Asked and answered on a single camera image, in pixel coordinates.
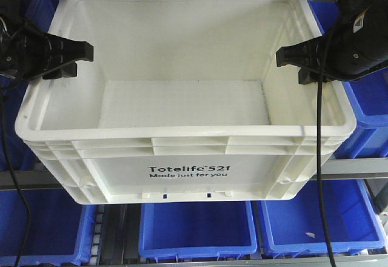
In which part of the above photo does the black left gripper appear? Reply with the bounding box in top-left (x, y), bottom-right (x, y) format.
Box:
top-left (1, 13), bottom-right (93, 81)

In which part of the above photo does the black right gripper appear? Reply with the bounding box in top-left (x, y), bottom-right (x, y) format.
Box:
top-left (276, 2), bottom-right (387, 85)

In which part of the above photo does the white plastic Totelife bin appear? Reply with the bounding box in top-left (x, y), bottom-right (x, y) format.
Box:
top-left (15, 0), bottom-right (356, 204)

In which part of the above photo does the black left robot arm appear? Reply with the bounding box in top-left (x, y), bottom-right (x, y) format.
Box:
top-left (1, 0), bottom-right (93, 81)

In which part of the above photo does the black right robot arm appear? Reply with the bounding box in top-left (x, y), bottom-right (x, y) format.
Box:
top-left (276, 0), bottom-right (387, 85)

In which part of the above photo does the blue bin right side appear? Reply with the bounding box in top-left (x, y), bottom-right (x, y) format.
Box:
top-left (307, 0), bottom-right (387, 159)

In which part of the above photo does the blue bin lower right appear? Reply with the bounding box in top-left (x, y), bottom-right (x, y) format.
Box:
top-left (258, 180), bottom-right (387, 258)

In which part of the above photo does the blue bin lower left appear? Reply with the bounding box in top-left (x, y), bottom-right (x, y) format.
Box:
top-left (1, 189), bottom-right (97, 266)

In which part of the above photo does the blue bin lower middle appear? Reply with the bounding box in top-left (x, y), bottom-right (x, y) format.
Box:
top-left (138, 201), bottom-right (258, 262)

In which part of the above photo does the black right cable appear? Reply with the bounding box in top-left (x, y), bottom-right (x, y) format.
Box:
top-left (315, 33), bottom-right (338, 267)

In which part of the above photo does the black cable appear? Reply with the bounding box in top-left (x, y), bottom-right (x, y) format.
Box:
top-left (315, 33), bottom-right (338, 267)
top-left (0, 75), bottom-right (33, 267)

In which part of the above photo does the black left cable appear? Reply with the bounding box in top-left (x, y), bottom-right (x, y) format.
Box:
top-left (0, 75), bottom-right (33, 267)

